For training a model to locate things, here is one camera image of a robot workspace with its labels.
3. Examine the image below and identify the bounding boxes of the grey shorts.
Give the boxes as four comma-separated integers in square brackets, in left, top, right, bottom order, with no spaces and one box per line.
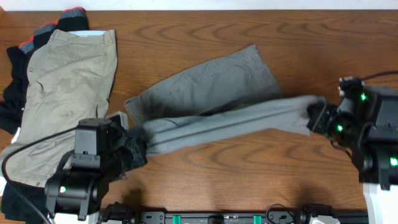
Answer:
[124,45,324,155]

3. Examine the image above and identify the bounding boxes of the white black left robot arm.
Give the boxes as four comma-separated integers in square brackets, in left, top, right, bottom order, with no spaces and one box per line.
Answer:
[45,128,147,221]

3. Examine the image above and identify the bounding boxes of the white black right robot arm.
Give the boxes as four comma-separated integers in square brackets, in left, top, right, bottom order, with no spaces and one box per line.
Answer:
[307,86,397,223]

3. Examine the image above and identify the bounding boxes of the khaki shorts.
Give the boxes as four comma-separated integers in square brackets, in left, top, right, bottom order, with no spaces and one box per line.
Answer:
[1,30,118,187]

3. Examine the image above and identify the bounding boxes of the white garment under pile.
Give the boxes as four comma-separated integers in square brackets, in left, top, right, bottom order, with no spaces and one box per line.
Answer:
[0,29,106,197]

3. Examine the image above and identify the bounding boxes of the black garment with red trim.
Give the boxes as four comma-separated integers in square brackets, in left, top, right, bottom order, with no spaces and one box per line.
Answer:
[1,7,89,134]

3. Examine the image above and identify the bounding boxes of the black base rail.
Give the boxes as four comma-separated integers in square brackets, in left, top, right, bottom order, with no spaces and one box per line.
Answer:
[94,203,369,224]

